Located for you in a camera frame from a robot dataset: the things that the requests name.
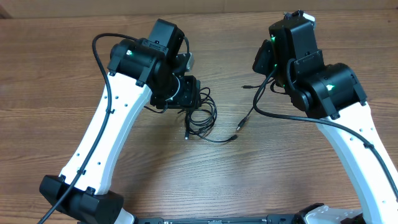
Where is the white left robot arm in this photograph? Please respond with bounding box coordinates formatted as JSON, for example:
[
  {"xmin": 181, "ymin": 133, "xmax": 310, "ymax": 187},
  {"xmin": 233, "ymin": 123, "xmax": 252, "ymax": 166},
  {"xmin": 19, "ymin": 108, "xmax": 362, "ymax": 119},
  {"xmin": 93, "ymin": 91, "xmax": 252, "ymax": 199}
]
[{"xmin": 39, "ymin": 19, "xmax": 200, "ymax": 223}]

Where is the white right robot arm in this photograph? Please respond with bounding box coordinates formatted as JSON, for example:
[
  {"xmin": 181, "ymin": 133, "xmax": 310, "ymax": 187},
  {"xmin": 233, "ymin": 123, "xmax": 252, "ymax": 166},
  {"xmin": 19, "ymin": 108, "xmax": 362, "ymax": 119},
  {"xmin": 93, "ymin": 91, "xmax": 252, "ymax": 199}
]
[{"xmin": 252, "ymin": 10, "xmax": 397, "ymax": 223}]

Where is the black cable bundle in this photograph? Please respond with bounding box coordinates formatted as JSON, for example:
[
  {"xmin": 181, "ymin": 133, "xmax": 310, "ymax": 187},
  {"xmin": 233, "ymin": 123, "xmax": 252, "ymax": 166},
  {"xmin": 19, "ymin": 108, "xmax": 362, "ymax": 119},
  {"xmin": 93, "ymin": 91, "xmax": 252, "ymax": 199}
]
[{"xmin": 177, "ymin": 86, "xmax": 239, "ymax": 144}]

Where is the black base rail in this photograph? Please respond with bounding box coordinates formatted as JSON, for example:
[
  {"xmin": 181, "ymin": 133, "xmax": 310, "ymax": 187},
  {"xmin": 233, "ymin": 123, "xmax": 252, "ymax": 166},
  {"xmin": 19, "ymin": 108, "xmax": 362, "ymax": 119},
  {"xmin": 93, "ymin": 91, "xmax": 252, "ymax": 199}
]
[{"xmin": 77, "ymin": 202, "xmax": 368, "ymax": 224}]

